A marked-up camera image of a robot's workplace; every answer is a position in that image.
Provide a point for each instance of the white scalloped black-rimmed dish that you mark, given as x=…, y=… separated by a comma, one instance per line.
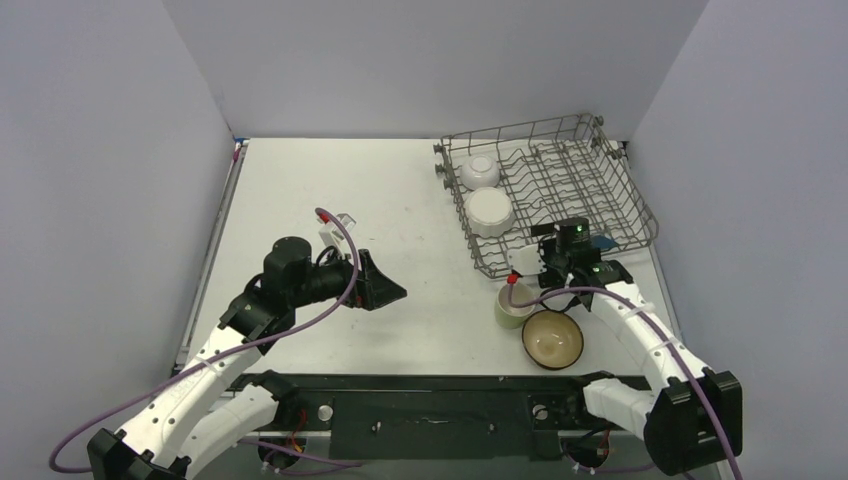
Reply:
x=489, y=212

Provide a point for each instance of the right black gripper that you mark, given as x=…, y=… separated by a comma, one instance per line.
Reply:
x=553, y=268

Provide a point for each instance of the black front mounting rail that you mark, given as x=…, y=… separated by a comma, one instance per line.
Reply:
x=393, y=417

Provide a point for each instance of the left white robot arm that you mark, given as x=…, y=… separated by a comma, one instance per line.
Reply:
x=180, y=431

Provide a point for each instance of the plain white bowl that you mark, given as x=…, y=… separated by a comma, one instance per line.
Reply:
x=479, y=172

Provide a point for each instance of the brown black-rimmed bowl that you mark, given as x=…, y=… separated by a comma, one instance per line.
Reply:
x=552, y=340

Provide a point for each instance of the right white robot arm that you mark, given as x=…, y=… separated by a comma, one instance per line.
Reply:
x=692, y=415

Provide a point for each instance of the green mug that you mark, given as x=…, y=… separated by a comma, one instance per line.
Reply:
x=507, y=315

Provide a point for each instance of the blue leaf-shaped plate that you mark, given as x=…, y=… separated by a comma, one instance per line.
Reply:
x=603, y=243

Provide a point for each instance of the grey wire dish rack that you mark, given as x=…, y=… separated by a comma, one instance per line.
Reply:
x=550, y=169

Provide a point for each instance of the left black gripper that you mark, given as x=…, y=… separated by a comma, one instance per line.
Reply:
x=372, y=288

